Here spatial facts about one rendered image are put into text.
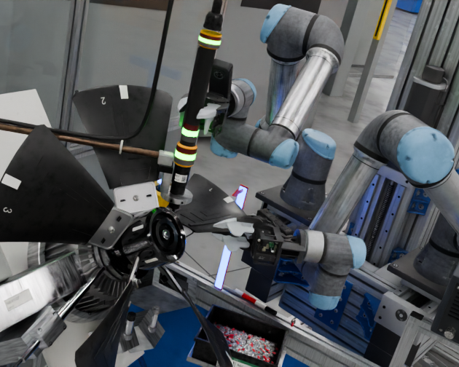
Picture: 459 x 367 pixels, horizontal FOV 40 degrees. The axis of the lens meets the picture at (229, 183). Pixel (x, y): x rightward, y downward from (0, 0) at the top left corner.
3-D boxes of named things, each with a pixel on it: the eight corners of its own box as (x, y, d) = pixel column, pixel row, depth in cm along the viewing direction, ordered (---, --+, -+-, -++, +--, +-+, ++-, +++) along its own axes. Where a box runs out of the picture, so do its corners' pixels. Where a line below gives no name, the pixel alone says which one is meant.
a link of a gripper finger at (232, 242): (213, 243, 144) (253, 247, 145) (211, 228, 149) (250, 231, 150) (210, 254, 145) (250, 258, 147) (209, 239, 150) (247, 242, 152)
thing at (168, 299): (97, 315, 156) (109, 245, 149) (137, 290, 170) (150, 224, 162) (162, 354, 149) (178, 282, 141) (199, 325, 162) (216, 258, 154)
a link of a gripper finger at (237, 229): (218, 227, 142) (257, 234, 144) (216, 212, 147) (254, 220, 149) (214, 238, 143) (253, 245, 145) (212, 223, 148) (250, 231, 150)
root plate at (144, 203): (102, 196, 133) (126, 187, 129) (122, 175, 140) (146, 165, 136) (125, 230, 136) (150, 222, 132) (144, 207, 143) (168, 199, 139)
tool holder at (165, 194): (150, 200, 135) (159, 158, 131) (151, 186, 142) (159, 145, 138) (191, 207, 137) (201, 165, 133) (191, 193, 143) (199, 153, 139)
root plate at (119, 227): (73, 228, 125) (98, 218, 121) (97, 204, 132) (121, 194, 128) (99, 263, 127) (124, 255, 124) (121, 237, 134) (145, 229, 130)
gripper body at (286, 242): (258, 237, 142) (310, 244, 144) (253, 215, 149) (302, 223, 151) (250, 264, 146) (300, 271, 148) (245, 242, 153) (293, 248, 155)
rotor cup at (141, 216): (88, 241, 130) (133, 225, 123) (123, 202, 141) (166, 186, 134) (127, 295, 134) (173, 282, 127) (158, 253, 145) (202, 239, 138)
